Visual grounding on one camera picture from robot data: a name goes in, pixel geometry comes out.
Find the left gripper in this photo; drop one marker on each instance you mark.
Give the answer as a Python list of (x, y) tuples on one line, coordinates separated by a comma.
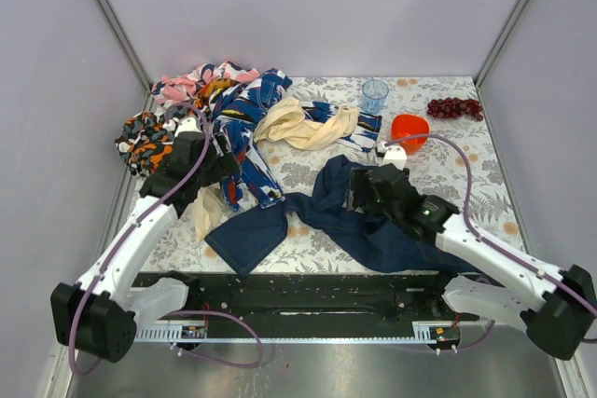
[(216, 156)]

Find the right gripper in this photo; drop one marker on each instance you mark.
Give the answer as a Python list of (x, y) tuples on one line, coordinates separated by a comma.
[(362, 188)]

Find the blue white patterned cloth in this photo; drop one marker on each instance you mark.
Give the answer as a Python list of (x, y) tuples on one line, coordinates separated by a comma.
[(236, 112)]

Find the orange camouflage cloth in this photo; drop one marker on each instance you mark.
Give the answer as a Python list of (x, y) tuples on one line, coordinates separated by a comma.
[(148, 137)]

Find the dark blue denim jeans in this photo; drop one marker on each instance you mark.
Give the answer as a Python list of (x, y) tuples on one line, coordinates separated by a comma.
[(373, 241)]

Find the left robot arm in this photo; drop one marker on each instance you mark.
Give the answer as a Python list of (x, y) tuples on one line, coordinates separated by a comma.
[(99, 314)]

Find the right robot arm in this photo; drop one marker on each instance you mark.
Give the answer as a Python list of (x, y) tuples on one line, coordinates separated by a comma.
[(554, 307)]

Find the cream cloth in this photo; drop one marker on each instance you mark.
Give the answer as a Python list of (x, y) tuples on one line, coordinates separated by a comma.
[(286, 121)]

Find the pink patterned cloth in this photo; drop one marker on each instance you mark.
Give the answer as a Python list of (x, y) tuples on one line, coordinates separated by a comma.
[(201, 83)]

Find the orange plastic bowl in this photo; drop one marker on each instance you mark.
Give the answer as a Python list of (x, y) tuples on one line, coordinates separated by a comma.
[(405, 125)]

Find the floral table mat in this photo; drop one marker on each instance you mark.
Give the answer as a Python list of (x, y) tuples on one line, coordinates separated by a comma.
[(436, 169)]

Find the clear blue plastic cup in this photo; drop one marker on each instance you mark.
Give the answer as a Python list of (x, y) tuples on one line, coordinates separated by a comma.
[(374, 95)]

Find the red grape bunch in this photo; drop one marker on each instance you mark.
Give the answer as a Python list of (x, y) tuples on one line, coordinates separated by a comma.
[(453, 108)]

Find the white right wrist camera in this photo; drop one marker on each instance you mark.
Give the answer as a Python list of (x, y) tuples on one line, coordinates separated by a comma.
[(393, 154)]

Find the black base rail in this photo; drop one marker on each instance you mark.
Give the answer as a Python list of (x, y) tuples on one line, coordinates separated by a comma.
[(257, 298)]

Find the grey slotted cable duct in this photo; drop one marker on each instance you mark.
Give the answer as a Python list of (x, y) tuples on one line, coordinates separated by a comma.
[(300, 329)]

